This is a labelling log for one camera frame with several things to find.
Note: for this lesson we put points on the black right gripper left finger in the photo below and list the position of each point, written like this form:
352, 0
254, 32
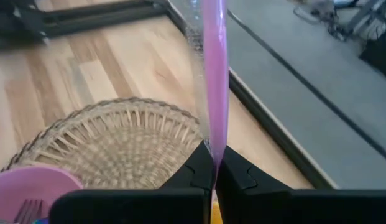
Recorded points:
133, 207

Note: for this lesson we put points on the dark metal fork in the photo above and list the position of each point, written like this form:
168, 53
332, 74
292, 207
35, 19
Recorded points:
26, 213

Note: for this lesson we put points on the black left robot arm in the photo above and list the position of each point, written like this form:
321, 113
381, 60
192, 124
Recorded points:
9, 21

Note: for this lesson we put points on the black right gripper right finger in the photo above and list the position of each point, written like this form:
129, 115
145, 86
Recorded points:
273, 208

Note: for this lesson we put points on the pink plate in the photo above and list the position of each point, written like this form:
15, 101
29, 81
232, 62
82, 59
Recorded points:
25, 183

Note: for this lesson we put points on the round woven wicker placemat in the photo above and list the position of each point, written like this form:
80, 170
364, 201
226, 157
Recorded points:
118, 149

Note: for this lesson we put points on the black box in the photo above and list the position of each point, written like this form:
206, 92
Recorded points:
377, 56

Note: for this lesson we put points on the grey metal stand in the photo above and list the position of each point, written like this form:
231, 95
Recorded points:
342, 15

